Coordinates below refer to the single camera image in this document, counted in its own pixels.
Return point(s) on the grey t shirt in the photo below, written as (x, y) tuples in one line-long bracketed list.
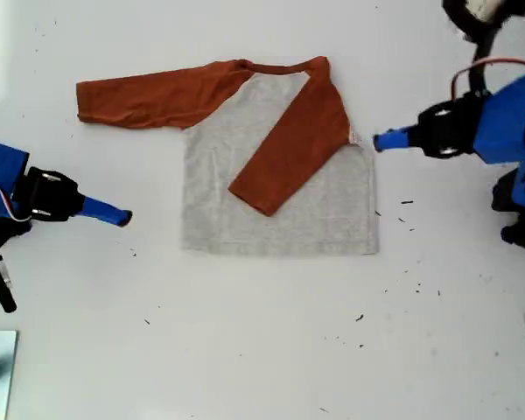
[(280, 219)]

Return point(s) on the black camera stalk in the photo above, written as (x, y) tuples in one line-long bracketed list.
[(481, 65), (4, 293)]

